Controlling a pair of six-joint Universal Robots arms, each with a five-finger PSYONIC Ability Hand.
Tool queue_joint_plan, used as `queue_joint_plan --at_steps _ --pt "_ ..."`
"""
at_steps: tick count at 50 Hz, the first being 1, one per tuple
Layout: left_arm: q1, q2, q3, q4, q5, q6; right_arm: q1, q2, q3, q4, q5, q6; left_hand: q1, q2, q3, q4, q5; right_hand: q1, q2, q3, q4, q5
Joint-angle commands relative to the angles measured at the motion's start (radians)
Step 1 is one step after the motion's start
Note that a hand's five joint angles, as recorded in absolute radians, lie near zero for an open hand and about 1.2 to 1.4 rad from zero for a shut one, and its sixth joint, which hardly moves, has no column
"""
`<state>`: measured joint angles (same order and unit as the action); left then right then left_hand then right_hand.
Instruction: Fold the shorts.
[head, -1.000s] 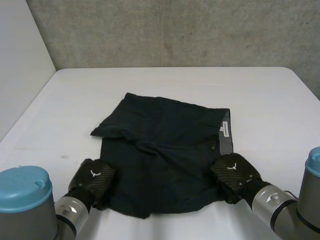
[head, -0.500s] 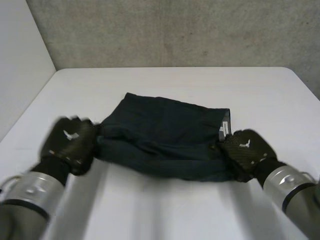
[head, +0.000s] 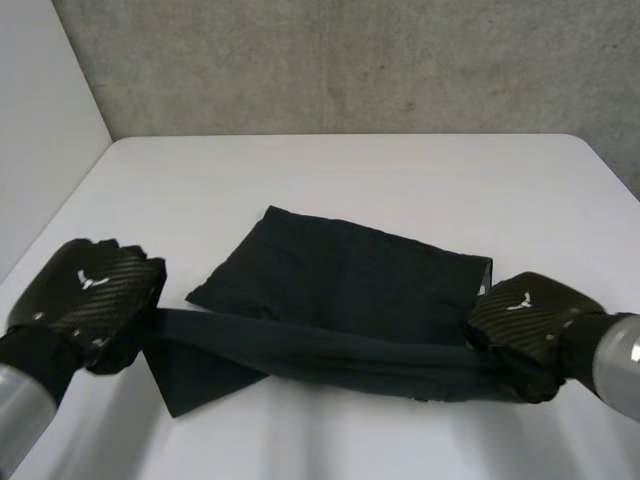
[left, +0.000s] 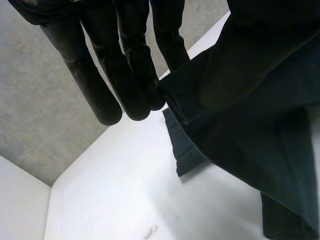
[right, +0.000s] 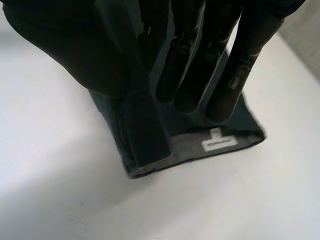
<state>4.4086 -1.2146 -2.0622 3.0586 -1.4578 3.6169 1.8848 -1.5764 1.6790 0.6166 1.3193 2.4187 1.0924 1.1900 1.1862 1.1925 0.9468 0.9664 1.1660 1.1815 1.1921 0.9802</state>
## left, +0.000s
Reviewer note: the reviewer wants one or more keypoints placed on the dark blue shorts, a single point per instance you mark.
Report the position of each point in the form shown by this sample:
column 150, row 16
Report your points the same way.
column 250, row 150

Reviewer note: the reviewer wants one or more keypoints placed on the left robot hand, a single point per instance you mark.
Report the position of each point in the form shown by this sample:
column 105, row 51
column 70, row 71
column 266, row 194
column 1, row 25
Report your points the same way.
column 105, row 95

